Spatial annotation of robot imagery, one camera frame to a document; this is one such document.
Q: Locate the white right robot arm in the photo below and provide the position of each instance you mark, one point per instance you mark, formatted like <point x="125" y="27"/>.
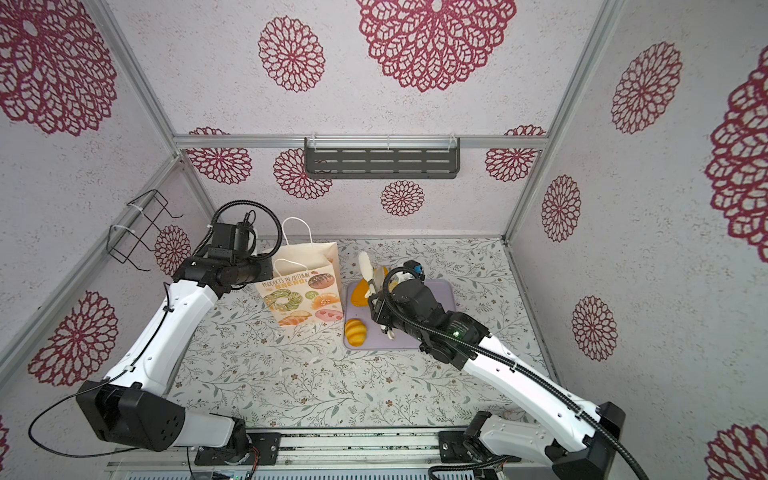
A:
<point x="575" y="438"/>

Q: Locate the black wire wall rack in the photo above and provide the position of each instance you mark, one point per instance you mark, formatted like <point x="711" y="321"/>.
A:
<point x="127" y="237"/>

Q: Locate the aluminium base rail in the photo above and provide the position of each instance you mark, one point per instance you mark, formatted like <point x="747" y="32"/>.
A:
<point x="354" y="453"/>

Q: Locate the metal tongs with white tips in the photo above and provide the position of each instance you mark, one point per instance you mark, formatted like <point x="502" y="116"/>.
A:
<point x="367" y="270"/>

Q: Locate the small striped croissant bun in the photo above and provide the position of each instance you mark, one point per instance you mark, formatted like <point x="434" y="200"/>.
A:
<point x="355" y="332"/>

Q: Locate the dark grey wall shelf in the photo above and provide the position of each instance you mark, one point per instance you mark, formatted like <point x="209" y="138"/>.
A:
<point x="382" y="160"/>

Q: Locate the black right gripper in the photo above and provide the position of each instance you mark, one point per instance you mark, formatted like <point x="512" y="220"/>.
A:
<point x="381" y="313"/>

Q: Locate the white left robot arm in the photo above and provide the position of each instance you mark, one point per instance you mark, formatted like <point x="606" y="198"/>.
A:
<point x="129" y="406"/>

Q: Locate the printed paper bread bag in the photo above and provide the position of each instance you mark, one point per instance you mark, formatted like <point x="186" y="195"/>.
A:
<point x="306" y="286"/>

